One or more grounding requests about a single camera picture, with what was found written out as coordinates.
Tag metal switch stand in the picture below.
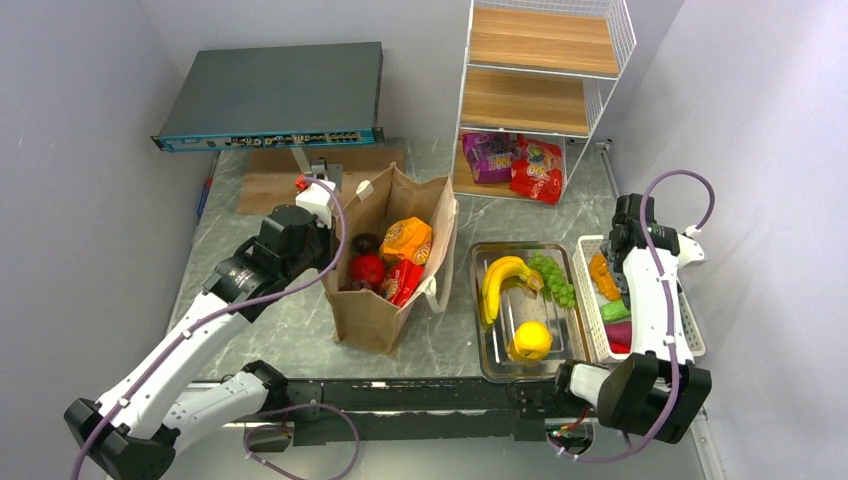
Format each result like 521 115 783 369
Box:
290 147 343 194

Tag red snack bag shelf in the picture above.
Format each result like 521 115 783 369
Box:
509 134 566 205
380 259 424 307

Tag grey network switch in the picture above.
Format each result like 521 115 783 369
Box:
151 41 384 153

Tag brown burlap grocery bag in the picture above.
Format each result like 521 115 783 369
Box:
323 166 459 356

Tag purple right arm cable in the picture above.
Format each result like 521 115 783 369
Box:
547 169 717 464

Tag red chili pepper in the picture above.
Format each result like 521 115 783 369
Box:
609 342 630 355

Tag purple eggplant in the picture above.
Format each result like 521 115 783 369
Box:
351 233 383 255
604 321 633 346

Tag wooden base board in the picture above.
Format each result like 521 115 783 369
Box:
236 146 405 215

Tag orange snack bag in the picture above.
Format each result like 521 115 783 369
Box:
379 217 433 266

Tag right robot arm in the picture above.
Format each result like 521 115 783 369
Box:
555 194 712 444

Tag yellow banana bunch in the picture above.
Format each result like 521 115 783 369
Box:
480 256 545 327

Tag green grapes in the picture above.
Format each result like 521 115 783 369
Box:
529 254 576 309

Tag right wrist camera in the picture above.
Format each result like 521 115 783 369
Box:
677 225 707 268

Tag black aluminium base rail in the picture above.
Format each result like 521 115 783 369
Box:
105 377 704 480

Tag purple snack bag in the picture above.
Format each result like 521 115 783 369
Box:
461 132 516 185

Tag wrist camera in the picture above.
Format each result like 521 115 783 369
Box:
295 175 337 228
677 225 707 268

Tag yellow lemon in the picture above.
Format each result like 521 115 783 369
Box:
507 321 553 362

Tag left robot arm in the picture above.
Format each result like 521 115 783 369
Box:
64 204 338 479

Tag stainless steel tray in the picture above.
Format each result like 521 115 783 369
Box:
469 241 594 384

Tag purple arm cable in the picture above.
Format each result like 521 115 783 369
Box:
69 177 362 480
547 169 717 464

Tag red apple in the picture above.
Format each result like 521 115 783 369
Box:
348 254 386 287

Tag orange carrot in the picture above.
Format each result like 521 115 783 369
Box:
588 254 621 302

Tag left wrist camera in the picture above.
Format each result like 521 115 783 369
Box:
295 175 337 228

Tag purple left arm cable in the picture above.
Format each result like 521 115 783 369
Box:
69 177 362 480

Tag white plastic basket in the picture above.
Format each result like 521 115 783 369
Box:
572 235 706 364

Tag green leafy vegetable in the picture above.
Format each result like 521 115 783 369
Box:
599 300 631 324

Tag purple grapes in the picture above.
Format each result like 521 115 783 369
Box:
339 279 375 291

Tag white wire shelf rack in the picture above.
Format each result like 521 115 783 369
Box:
456 0 637 179

